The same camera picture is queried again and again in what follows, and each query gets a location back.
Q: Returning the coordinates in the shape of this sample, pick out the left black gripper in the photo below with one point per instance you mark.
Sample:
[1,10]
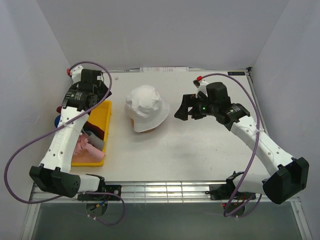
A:
[102,89]

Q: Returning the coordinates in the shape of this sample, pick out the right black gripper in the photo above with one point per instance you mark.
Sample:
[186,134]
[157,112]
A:
[188,101]

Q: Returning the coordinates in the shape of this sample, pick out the white bucket hat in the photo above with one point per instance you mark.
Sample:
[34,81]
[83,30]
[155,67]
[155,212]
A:
[146,107]

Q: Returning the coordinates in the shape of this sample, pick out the dark red bucket hat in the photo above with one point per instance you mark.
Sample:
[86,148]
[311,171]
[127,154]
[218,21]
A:
[89,127]

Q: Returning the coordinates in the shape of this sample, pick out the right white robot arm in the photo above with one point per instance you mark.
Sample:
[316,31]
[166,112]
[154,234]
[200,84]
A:
[287,175]

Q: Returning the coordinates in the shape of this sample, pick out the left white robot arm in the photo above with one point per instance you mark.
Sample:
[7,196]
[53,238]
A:
[53,173]

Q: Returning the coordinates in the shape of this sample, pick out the yellow plastic bin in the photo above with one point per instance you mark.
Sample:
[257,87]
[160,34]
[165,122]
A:
[98,123]

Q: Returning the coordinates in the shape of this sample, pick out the white paper strip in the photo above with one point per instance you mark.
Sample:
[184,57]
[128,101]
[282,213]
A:
[166,69]

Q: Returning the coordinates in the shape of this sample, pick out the wooden hat stand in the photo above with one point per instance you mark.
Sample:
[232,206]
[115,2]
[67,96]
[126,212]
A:
[142,132]

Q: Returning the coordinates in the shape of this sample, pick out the blue corner label right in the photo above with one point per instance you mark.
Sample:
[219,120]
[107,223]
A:
[236,73]

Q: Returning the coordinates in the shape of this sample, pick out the grey hat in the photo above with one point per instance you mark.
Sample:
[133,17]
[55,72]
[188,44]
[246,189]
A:
[94,140]

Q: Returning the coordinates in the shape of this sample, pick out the blue hat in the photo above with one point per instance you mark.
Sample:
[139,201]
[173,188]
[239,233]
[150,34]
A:
[57,121]

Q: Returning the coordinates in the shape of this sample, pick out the pink hat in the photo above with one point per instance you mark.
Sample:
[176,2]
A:
[88,148]

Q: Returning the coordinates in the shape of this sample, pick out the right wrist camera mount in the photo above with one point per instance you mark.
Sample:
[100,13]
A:
[201,85]

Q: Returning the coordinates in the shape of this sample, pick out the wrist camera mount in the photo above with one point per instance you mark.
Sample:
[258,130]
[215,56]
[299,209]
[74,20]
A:
[201,85]
[75,73]

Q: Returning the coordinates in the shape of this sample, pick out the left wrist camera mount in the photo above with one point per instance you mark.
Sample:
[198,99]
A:
[75,73]

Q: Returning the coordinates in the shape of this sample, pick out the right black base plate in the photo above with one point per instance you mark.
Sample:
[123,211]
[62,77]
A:
[224,191]

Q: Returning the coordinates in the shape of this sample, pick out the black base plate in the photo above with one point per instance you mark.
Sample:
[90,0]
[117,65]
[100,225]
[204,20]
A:
[109,193]
[224,191]

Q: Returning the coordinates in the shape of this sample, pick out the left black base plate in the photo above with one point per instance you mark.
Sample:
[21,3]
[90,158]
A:
[109,193]

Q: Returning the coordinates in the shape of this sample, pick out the aluminium front rail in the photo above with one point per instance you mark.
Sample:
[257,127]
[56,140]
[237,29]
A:
[139,192]

